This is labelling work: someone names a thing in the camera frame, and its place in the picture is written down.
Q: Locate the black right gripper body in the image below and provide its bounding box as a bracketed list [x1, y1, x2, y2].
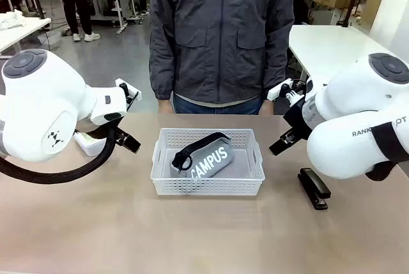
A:
[283, 97, 313, 138]

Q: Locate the small white cardboard box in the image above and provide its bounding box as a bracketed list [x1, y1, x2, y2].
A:
[73, 131, 107, 158]

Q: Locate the grey CAMPUS pencil case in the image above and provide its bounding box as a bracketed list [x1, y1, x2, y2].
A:
[169, 132, 236, 180]

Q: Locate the white perforated plastic basket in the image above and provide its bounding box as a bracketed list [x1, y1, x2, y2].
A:
[150, 127, 266, 197]

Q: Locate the person's left hand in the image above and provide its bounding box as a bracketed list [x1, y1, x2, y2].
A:
[260, 99, 274, 116]

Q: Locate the person's right hand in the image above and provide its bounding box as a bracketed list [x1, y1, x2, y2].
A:
[158, 98, 175, 115]

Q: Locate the black stapler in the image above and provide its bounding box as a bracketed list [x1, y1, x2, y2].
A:
[297, 167, 332, 212]

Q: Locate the large white table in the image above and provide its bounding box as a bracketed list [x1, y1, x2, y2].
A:
[287, 24, 394, 80]

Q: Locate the person in grey jacket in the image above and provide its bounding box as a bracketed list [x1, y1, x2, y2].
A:
[148, 0, 295, 116]

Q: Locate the white table with cloth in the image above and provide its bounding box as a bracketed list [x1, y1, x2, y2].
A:
[0, 17, 52, 55]

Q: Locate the crumpled white cloth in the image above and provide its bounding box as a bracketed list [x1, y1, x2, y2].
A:
[0, 10, 27, 31]

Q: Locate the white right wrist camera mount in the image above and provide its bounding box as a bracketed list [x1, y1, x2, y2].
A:
[267, 77, 307, 102]

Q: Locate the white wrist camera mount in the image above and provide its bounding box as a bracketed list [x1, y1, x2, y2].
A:
[114, 77, 143, 112]
[267, 77, 307, 102]

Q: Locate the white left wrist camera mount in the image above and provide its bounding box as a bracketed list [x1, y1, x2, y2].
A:
[114, 77, 143, 112]

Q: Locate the black sleeved left arm cable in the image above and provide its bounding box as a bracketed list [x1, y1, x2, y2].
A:
[0, 123, 126, 186]

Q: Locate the black strap on right arm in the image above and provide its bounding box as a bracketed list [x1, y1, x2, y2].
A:
[371, 123, 409, 165]

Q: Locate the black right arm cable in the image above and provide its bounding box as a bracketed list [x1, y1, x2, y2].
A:
[364, 160, 397, 183]

